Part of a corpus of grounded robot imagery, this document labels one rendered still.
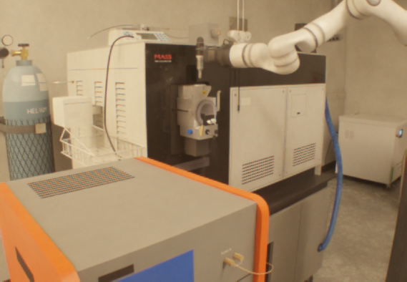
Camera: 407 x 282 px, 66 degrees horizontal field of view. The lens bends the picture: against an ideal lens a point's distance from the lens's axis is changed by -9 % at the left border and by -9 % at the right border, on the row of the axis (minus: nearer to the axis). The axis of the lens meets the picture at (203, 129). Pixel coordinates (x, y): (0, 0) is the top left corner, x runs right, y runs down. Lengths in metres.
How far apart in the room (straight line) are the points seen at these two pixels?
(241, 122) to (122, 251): 1.06
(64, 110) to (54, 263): 0.93
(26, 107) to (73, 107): 0.47
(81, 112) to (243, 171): 0.71
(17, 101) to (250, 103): 1.08
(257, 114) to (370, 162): 2.91
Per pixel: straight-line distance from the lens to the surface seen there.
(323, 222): 2.15
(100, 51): 1.38
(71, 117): 1.32
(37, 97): 1.76
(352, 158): 4.36
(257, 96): 1.50
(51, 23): 2.19
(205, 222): 0.52
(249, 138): 1.48
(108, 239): 0.48
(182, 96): 1.18
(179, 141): 1.23
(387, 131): 4.15
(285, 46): 0.92
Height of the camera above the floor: 1.35
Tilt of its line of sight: 10 degrees down
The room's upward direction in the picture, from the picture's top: straight up
